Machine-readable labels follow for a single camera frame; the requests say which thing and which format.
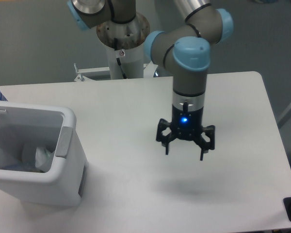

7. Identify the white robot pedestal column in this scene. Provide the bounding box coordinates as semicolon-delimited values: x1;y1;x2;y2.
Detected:
97;13;150;80

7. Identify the black cable on pedestal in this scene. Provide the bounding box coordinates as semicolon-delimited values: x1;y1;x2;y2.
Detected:
113;37;127;80

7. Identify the clear crushed plastic bottle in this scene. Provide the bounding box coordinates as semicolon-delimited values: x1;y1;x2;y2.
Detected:
1;160;44;173

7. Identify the clear plastic food wrapper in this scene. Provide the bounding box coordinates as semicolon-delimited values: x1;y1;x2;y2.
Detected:
21;142;54;172

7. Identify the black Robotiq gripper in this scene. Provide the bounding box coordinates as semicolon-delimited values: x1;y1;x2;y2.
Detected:
156;106;215;161

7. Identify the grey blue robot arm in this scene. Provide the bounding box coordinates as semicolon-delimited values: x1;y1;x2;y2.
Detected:
67;0;234;154

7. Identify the white plastic trash can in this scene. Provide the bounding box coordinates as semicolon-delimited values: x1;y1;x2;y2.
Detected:
0;101;88;206

